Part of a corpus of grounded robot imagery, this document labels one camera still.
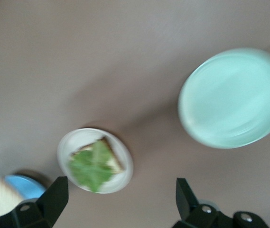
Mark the mint green plate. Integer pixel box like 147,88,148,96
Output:
177,47,270,150

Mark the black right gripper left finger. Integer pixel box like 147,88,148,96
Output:
0,176,69,228

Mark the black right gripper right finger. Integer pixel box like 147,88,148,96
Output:
174,178,270,228

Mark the blue plate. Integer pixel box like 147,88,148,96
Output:
4,175,47,200

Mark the green lettuce leaf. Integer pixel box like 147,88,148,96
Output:
67,140,114,193

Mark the beige plate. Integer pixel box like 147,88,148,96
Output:
56,128,134,194

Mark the square bread slice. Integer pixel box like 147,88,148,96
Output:
69,136,126,176

